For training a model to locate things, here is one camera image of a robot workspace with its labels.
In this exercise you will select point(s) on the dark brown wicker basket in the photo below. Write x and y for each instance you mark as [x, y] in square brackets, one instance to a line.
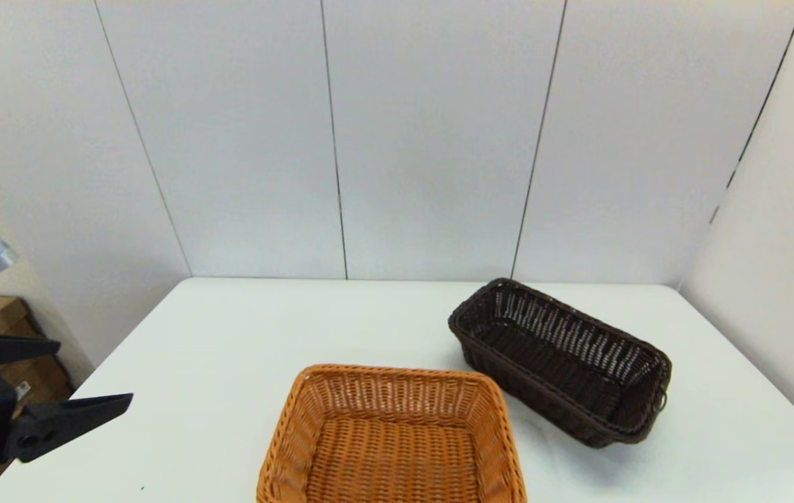
[558, 363]

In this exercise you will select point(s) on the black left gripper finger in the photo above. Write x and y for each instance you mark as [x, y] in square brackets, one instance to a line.
[12, 347]
[61, 426]

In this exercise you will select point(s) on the orange wicker basket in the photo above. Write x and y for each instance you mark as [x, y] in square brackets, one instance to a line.
[390, 447]

